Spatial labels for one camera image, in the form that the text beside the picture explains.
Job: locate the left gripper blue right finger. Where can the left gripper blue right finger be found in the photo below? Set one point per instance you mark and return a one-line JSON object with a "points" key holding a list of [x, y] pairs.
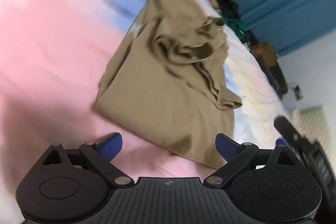
{"points": [[238, 158]]}

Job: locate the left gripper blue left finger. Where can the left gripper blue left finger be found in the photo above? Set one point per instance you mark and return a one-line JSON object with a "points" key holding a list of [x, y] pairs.
{"points": [[100, 156]]}

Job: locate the tan shirt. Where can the tan shirt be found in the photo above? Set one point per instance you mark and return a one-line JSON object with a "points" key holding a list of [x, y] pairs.
{"points": [[166, 81]]}

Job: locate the beige headboard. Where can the beige headboard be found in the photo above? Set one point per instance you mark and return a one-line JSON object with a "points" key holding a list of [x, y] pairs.
{"points": [[313, 124]]}

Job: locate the brown paper bag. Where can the brown paper bag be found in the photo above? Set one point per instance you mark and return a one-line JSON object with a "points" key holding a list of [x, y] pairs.
{"points": [[264, 51]]}

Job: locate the green garment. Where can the green garment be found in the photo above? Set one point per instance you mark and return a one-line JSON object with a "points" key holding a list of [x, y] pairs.
{"points": [[236, 26]]}

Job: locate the black garment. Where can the black garment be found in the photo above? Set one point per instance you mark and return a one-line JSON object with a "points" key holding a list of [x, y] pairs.
{"points": [[229, 9]]}

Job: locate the wall power socket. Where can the wall power socket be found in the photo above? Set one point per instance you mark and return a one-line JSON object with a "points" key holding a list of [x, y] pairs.
{"points": [[296, 89]]}

